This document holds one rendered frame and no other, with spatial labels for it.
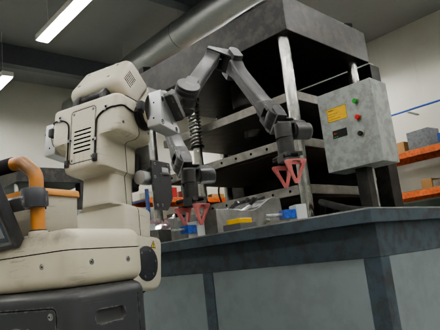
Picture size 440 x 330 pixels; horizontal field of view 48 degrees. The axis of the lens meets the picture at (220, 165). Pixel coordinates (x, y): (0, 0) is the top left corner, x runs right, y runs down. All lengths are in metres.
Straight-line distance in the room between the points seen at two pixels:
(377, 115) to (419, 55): 6.72
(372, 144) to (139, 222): 1.27
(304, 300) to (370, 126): 1.12
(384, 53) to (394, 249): 8.11
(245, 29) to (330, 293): 1.70
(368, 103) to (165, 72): 1.38
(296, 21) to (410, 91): 6.48
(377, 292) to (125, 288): 0.64
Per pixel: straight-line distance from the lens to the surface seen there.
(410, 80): 9.09
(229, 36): 2.85
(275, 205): 2.01
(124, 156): 1.56
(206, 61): 1.86
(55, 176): 6.44
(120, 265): 1.19
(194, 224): 1.74
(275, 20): 2.65
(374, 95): 2.45
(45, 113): 9.80
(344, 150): 2.46
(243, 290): 1.67
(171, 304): 1.95
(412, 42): 9.23
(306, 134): 1.65
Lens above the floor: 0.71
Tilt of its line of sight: 11 degrees up
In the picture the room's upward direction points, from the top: 6 degrees counter-clockwise
